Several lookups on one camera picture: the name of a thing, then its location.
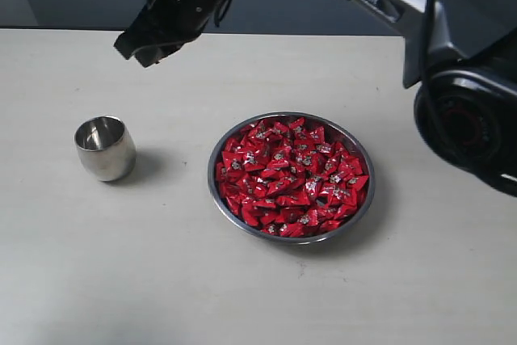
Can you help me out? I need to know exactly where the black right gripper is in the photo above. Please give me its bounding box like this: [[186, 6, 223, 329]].
[[114, 0, 221, 67]]

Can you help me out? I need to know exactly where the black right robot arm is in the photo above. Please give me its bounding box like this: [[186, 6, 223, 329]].
[[115, 0, 516, 196]]

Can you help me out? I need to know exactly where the shiny steel cup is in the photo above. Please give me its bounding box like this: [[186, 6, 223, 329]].
[[74, 116, 137, 182]]

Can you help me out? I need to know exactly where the pile of red wrapped candies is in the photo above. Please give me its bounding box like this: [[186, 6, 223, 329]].
[[214, 116, 370, 238]]

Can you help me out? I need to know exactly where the round steel plate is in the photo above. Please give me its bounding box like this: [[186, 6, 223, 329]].
[[207, 111, 376, 246]]

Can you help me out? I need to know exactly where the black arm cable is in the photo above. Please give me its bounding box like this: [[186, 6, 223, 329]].
[[212, 0, 449, 152]]

